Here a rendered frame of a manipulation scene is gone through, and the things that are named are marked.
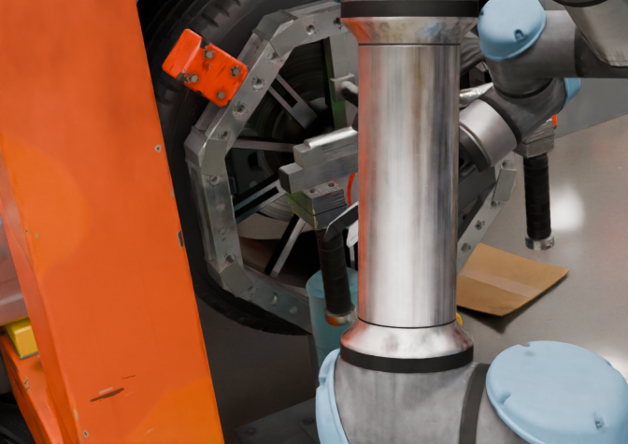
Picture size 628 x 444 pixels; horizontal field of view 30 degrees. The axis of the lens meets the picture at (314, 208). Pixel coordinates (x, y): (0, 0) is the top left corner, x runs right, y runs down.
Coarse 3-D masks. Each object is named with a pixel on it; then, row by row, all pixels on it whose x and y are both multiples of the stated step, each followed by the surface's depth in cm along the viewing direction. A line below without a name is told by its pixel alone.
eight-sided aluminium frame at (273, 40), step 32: (256, 32) 172; (288, 32) 168; (320, 32) 171; (256, 64) 168; (480, 64) 186; (256, 96) 170; (192, 128) 174; (224, 128) 170; (192, 160) 173; (224, 160) 172; (512, 160) 195; (224, 192) 173; (224, 224) 175; (480, 224) 198; (224, 256) 177; (224, 288) 179; (256, 288) 182; (288, 288) 190; (288, 320) 186
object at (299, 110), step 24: (312, 120) 188; (240, 144) 184; (264, 144) 186; (288, 144) 187; (264, 192) 189; (240, 216) 188; (240, 240) 211; (264, 240) 216; (288, 240) 194; (312, 240) 216; (264, 264) 202; (288, 264) 206; (312, 264) 208
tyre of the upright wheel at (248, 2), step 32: (160, 0) 189; (192, 0) 181; (224, 0) 174; (256, 0) 174; (288, 0) 176; (320, 0) 179; (160, 32) 183; (224, 32) 174; (160, 64) 179; (160, 96) 175; (192, 96) 175; (192, 192) 180; (192, 224) 182; (192, 256) 184; (256, 320) 194
